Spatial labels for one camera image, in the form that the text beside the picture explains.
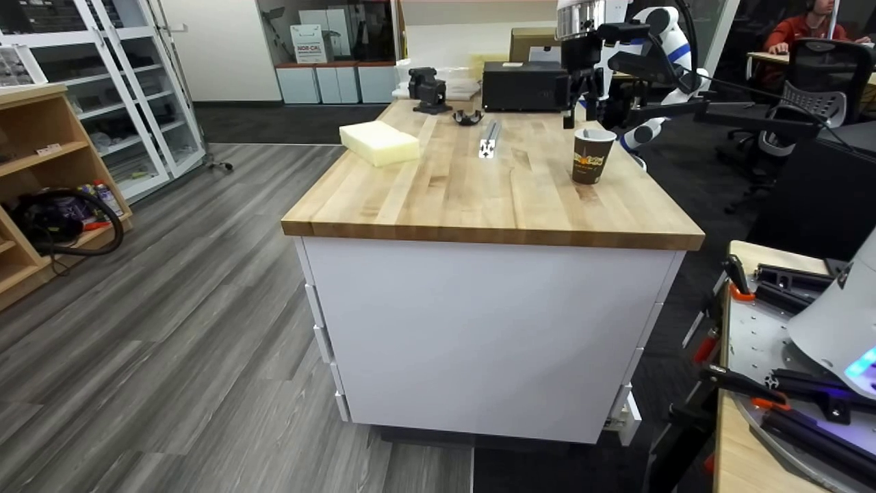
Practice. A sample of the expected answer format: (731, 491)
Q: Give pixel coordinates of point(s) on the black bar clamp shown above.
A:
(823, 441)
(802, 384)

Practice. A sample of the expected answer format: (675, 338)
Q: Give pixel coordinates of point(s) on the pale blue storage box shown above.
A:
(336, 83)
(377, 83)
(296, 83)

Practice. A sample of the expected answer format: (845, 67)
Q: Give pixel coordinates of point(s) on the orange black clamp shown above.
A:
(739, 276)

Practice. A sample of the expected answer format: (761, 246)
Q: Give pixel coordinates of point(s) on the black mesh office chair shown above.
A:
(823, 83)

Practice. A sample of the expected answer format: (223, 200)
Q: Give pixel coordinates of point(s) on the white paper cup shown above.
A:
(593, 157)

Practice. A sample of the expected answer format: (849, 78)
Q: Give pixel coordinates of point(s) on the white framed picture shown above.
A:
(308, 45)

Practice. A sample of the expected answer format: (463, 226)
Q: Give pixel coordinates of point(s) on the white plastic bracket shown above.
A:
(624, 415)

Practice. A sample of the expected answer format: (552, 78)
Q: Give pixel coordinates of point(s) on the white table cabinet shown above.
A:
(493, 338)

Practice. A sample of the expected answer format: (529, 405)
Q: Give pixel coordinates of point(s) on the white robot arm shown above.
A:
(675, 41)

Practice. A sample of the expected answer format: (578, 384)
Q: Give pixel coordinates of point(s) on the aluminium extrusion bar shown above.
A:
(487, 141)

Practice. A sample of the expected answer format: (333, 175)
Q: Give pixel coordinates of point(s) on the black electronics box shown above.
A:
(524, 87)

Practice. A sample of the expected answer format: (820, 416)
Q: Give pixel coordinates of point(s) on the yellow foam block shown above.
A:
(378, 143)

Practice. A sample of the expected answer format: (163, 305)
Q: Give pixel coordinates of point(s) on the wooden shelving workbench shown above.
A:
(44, 138)

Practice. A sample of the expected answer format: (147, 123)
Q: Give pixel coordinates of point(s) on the black bench vise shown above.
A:
(427, 90)

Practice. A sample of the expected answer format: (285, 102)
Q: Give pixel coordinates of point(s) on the black metal table bracket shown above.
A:
(749, 113)

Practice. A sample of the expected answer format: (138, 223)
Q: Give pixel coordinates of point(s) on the white sheet cover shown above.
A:
(845, 310)

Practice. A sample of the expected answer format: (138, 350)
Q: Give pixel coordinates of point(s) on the black bag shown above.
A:
(55, 219)

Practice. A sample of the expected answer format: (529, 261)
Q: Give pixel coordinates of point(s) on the grey perforated workbench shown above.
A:
(756, 338)

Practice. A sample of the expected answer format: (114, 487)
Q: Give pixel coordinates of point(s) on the person in red shirt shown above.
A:
(808, 28)

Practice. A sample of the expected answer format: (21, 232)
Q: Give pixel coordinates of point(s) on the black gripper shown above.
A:
(613, 83)

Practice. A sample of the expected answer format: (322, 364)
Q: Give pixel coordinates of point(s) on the white glass door cabinet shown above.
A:
(138, 90)

